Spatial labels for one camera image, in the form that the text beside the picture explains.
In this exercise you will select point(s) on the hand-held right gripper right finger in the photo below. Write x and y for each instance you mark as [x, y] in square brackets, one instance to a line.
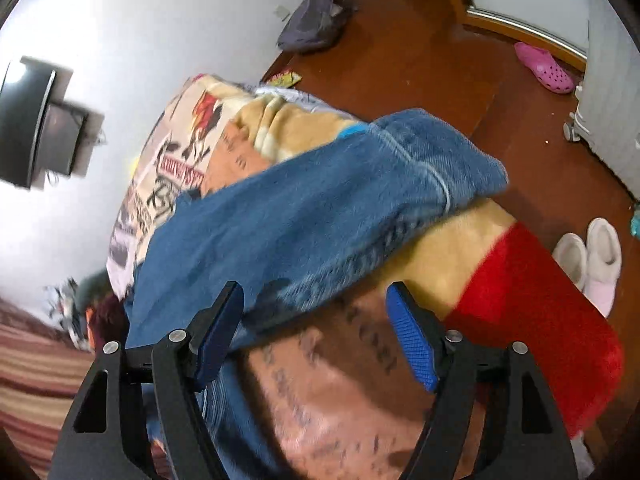
[410, 340]

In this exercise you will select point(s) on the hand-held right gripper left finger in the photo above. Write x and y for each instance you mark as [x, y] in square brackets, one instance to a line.
[220, 332]

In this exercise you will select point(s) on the blue denim jeans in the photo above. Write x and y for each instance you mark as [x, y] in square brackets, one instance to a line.
[310, 220]

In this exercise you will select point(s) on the dark folded clothes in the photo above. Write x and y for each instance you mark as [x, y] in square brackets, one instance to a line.
[110, 317]

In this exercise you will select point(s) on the red and yellow fleece blanket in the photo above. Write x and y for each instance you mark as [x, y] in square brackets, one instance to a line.
[525, 310]

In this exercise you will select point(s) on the pile of clutter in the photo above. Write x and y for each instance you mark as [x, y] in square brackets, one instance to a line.
[67, 310]

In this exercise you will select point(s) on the white slipper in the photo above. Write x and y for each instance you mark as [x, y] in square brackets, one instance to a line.
[570, 260]
[602, 260]

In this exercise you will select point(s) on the newspaper print bedsheet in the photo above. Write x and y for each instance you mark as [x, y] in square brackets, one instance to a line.
[165, 160]

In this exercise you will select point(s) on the striped brown curtain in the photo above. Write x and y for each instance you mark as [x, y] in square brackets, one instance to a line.
[35, 385]

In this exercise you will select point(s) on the teal object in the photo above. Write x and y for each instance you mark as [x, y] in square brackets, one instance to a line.
[635, 220]

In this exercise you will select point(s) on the colourful packet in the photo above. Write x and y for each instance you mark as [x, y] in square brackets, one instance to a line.
[285, 78]

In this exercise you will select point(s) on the pink clog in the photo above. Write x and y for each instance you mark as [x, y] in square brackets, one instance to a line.
[545, 67]

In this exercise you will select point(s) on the white wheeled heater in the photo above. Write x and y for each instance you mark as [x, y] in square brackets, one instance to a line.
[612, 110]

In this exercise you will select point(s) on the grey bag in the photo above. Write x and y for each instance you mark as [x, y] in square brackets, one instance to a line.
[312, 20]

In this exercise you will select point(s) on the small black wall monitor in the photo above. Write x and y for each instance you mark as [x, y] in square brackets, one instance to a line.
[65, 140]

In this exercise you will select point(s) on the black wall television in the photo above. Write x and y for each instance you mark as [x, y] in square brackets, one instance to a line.
[22, 120]

